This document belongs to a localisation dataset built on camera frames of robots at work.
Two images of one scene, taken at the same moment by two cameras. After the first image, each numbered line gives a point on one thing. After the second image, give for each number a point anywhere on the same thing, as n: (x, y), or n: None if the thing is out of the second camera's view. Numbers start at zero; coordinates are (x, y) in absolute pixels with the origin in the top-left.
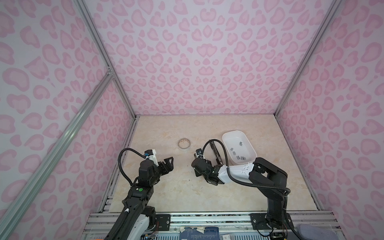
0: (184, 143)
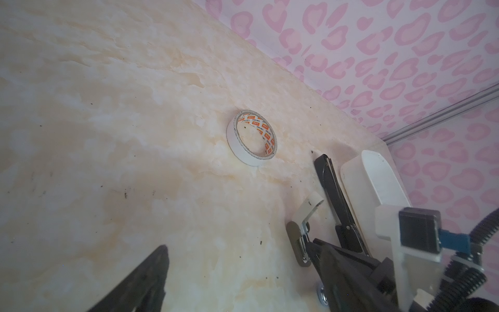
0: (263, 126)
